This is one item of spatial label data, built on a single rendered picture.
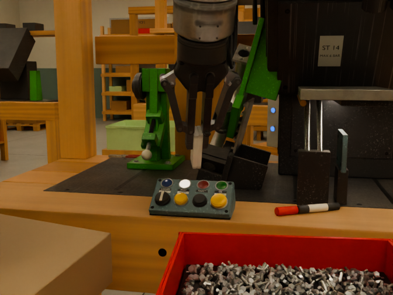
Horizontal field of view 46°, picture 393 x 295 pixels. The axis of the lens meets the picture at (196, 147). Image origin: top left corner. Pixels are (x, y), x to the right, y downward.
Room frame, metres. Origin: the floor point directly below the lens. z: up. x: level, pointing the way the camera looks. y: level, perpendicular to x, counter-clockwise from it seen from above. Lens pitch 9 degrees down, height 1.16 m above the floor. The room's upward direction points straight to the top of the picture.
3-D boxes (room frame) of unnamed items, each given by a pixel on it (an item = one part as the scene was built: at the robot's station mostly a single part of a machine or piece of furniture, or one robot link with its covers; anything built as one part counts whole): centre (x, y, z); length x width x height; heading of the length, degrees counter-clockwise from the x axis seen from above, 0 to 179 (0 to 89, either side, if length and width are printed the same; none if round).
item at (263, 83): (1.07, -0.15, 1.17); 0.13 x 0.12 x 0.20; 79
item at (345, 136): (0.94, -0.30, 0.97); 0.10 x 0.02 x 0.14; 169
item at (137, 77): (1.32, 0.16, 1.12); 0.07 x 0.03 x 0.08; 169
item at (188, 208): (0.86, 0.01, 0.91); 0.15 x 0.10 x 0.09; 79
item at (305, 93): (1.00, -0.30, 1.11); 0.39 x 0.16 x 0.03; 169
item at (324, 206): (0.84, -0.21, 0.91); 0.13 x 0.02 x 0.02; 106
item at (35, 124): (9.82, 3.43, 0.22); 1.20 x 0.81 x 0.44; 170
